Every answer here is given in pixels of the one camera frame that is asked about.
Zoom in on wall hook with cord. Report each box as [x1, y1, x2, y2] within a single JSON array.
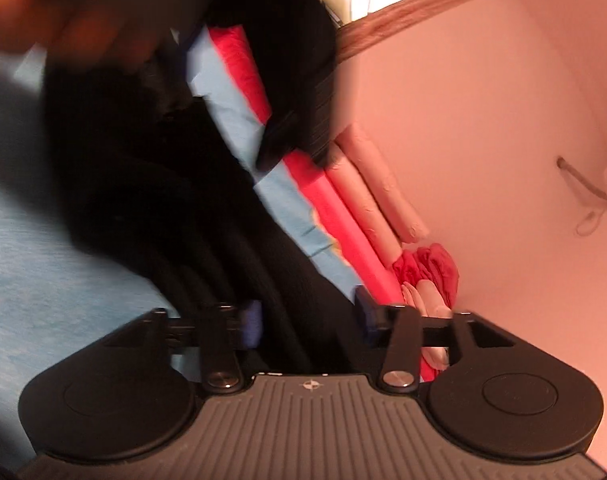
[[556, 156, 607, 237]]

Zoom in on blue floral bed sheet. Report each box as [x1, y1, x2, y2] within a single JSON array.
[[0, 32, 361, 470]]

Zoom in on pink folded towel lower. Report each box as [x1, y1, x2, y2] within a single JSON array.
[[325, 143, 402, 268]]

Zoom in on red blanket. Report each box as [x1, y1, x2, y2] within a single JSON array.
[[208, 27, 403, 304]]

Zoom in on black pants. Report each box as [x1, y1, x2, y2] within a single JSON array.
[[41, 0, 378, 374]]

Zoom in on person's hand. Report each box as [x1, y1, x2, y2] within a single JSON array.
[[0, 0, 164, 68]]

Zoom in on beige crumpled cloth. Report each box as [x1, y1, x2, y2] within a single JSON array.
[[400, 278, 454, 369]]

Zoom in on red crumpled cloth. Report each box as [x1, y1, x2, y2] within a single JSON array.
[[391, 243, 460, 308]]

